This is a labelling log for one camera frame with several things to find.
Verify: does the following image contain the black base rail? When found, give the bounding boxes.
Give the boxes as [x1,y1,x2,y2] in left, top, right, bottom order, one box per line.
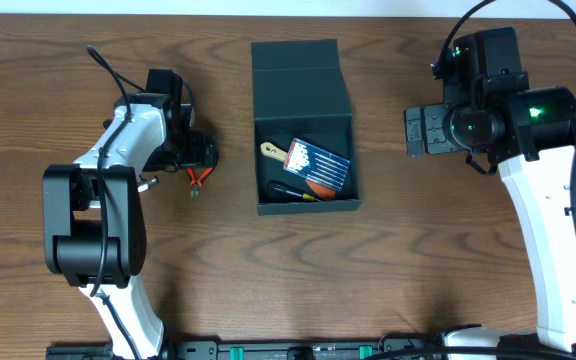
[45,327,576,360]

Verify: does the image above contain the dark green open box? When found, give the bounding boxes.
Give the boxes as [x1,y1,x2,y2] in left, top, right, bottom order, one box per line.
[251,39,361,216]

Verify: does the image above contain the red handled cutting pliers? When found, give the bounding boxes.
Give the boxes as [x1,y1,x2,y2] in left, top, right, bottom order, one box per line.
[186,168,213,197]

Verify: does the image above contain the orange scraper wooden handle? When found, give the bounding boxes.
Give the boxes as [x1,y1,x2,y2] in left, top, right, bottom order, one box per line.
[260,142,336,201]

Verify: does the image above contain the black yellow screwdriver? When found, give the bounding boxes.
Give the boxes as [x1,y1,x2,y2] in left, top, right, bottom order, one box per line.
[267,181,320,202]

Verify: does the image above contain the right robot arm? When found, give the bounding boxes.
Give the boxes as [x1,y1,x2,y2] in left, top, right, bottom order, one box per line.
[404,27,576,354]

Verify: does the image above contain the small claw hammer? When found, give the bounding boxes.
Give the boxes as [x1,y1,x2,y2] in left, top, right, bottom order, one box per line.
[137,176,159,193]

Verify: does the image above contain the precision screwdriver set case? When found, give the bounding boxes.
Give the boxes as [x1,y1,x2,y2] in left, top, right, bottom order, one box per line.
[283,138,351,192]

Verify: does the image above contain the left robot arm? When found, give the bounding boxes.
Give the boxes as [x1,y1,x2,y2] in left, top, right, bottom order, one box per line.
[42,69,218,359]

